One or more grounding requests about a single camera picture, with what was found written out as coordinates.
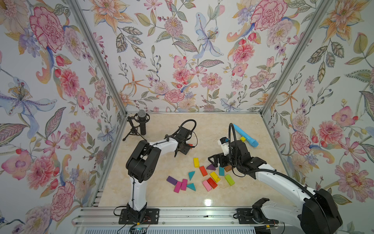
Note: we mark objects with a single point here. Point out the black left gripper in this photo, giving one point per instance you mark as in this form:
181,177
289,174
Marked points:
186,148

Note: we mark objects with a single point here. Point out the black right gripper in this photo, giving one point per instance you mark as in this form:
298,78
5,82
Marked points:
216,156

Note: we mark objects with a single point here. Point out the yellow rectangular block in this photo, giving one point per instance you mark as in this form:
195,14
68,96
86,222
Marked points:
215,177
196,163

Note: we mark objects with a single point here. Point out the magenta rectangular block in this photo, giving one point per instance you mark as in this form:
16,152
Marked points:
184,184
177,187

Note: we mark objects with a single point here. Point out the purple rectangular block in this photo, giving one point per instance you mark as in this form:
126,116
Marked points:
172,180

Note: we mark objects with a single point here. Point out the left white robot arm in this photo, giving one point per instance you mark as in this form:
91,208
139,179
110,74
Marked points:
143,161

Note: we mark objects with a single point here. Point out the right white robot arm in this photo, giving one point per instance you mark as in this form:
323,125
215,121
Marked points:
314,212

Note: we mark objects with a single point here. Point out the brown small block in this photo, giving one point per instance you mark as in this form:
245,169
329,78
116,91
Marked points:
228,168

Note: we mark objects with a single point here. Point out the blue toy microphone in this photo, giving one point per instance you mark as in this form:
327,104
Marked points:
247,137

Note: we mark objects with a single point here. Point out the teal small block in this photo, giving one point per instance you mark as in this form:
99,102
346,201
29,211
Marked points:
221,171

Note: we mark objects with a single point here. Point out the green rectangular block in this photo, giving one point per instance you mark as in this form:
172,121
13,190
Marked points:
229,180

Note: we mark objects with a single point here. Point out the purple triangle block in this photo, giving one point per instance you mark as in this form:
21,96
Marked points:
211,167

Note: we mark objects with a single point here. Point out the teal triangle block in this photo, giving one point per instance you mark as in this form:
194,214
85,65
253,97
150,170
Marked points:
191,174
191,186

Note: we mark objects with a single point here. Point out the pink rectangular block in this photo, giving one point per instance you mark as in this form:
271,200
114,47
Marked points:
207,186

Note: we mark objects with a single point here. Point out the black rhinestone microphone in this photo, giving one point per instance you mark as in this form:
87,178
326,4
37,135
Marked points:
142,119

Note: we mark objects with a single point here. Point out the black tripod mic stand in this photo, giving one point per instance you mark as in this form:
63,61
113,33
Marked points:
135,127

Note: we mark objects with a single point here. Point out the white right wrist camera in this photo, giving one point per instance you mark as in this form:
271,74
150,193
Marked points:
224,144

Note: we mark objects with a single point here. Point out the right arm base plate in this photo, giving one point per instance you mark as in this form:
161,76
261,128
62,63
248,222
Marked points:
250,216

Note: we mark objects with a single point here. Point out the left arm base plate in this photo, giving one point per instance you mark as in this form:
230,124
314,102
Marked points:
147,216

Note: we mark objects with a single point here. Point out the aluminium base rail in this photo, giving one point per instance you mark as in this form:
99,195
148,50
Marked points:
177,220

